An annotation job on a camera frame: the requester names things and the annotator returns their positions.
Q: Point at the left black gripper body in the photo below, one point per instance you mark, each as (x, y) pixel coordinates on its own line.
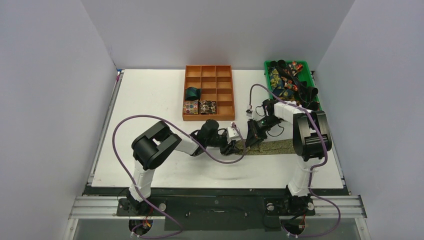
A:
(224, 149)

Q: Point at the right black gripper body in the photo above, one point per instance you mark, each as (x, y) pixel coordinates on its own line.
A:
(252, 134)

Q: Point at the olive floral patterned tie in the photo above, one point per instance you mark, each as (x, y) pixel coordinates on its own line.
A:
(276, 147)

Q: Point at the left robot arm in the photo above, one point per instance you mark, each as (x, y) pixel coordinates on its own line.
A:
(156, 144)

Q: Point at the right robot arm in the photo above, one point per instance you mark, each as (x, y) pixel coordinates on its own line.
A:
(311, 140)

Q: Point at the pile of patterned ties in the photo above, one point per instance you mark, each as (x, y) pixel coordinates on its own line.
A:
(291, 86)

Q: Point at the rolled black floral tie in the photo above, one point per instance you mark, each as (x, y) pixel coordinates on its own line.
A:
(207, 107)

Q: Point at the rolled dotted colourful tie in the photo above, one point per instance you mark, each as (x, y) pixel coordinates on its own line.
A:
(191, 107)

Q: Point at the orange compartment tray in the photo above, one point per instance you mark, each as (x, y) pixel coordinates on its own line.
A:
(216, 84)

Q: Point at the rolled dark green tie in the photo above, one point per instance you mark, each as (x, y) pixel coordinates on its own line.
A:
(192, 94)

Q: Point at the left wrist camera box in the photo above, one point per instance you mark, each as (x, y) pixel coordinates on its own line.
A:
(233, 133)

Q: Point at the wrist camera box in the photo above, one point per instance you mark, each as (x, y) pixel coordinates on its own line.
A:
(249, 112)
(233, 133)

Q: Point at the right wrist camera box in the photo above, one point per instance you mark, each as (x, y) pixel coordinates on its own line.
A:
(249, 112)

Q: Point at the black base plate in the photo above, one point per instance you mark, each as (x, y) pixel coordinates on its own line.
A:
(207, 209)

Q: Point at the aluminium frame rail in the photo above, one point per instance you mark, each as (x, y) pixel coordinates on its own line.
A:
(349, 224)

